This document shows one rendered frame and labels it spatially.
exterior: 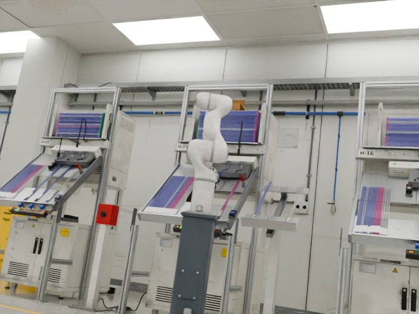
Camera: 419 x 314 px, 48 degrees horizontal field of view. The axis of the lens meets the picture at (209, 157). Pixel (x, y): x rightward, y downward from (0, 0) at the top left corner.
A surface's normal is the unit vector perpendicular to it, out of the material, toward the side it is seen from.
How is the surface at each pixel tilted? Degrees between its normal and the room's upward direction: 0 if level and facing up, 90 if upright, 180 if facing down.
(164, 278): 90
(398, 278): 90
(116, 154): 90
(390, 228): 45
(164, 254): 90
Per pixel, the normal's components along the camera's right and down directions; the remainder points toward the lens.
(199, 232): -0.11, -0.22
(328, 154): -0.37, -0.24
